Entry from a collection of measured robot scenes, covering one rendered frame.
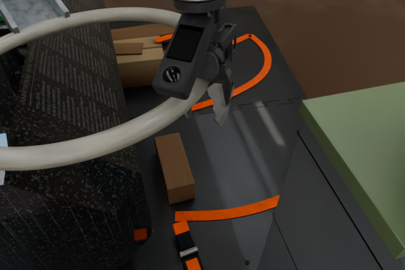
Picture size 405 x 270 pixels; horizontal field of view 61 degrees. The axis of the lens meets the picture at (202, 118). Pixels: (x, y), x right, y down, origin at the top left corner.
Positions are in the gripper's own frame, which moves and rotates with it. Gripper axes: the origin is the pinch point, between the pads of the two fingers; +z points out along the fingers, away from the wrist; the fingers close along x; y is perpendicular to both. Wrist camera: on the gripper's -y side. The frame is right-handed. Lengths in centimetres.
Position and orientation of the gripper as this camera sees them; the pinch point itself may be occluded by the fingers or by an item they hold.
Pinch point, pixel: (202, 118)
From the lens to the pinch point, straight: 56.5
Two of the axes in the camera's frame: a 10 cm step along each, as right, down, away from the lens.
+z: 0.6, 7.7, 6.4
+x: -9.2, -2.1, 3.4
